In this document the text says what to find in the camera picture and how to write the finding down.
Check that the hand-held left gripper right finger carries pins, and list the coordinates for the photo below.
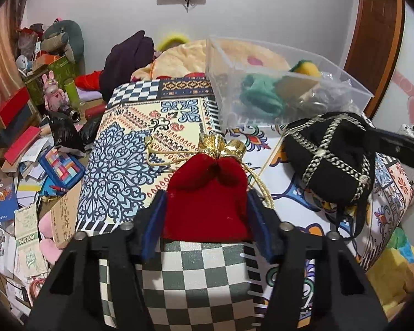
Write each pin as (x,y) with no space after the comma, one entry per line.
(259,226)

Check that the pink bunny figure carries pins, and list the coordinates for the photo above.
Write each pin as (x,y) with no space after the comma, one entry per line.
(53,91)

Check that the curtain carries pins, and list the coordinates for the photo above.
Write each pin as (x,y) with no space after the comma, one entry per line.
(3,41)

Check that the wooden door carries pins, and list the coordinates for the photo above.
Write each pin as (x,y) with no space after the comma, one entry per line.
(372,38)

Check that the grey plush toy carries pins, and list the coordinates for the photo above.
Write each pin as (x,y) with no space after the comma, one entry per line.
(62,36)

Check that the colorful blocks wallet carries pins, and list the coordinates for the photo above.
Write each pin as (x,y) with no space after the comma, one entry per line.
(62,164)

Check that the patterned printed blanket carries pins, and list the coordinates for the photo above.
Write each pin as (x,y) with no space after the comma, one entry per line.
(193,179)

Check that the green gift bag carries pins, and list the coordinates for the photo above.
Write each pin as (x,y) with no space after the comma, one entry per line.
(59,70)

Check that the pile of papers and booklets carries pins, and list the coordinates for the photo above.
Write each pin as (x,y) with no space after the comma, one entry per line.
(17,227)

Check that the clear plastic storage bin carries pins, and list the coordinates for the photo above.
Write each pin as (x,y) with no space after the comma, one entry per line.
(283,82)

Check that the black camera lens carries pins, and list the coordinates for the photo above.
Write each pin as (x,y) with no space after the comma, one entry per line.
(68,111)

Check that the red cloth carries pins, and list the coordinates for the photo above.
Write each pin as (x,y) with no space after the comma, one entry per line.
(88,80)

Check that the yellow green plush toy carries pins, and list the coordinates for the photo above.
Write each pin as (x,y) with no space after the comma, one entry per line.
(307,67)

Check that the red flat box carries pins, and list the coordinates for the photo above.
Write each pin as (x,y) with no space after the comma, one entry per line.
(10,104)

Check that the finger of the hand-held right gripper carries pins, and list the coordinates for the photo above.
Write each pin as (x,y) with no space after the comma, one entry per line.
(393,144)

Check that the dark purple garment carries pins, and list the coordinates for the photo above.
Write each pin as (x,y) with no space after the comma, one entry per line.
(127,62)

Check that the red cylindrical container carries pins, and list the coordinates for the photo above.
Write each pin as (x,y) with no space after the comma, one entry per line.
(94,111)

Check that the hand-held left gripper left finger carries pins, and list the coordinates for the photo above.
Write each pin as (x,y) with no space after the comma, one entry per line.
(151,228)

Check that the teal knit soft item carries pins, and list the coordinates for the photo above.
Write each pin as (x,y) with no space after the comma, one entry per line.
(262,93)

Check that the green cylindrical bottle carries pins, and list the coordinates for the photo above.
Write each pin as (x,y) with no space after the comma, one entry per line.
(71,91)

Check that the black plastic bag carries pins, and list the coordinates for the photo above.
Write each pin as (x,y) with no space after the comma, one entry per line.
(69,131)

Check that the beige plush blanket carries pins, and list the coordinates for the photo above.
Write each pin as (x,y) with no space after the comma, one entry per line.
(200,58)

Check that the yellow plush blanket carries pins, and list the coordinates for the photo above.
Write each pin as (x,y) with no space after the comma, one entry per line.
(396,275)

